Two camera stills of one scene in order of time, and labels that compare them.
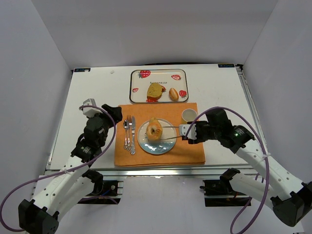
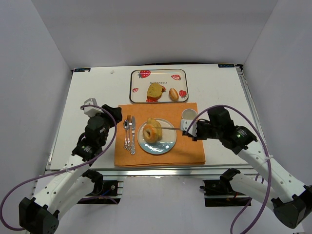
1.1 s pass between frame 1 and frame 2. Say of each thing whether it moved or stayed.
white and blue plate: stayed
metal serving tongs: moved
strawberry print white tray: stayed
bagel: moved
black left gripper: stayed
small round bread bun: stayed
